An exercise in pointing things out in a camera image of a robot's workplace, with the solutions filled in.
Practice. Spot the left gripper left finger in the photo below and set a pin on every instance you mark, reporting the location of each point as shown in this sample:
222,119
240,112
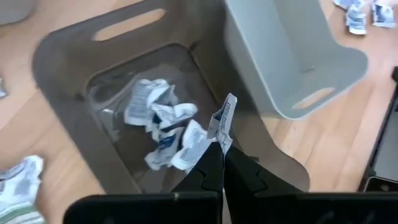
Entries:
155,208

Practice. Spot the translucent brown plastic bin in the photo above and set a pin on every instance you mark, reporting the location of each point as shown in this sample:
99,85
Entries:
77,62

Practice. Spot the white bandage wrapper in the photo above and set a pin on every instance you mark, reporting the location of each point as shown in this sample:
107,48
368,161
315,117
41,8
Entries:
21,180

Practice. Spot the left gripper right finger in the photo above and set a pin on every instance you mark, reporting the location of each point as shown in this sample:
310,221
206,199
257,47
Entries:
280,208

